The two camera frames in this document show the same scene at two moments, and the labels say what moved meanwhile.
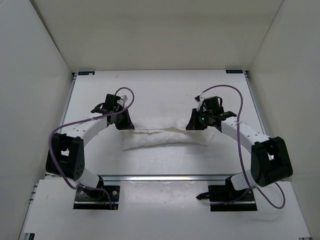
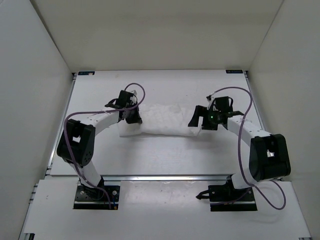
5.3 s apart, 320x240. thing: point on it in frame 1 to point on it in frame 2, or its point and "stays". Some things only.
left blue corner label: (86, 73) stays
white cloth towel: (132, 138) to (160, 119)
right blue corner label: (234, 71) stays
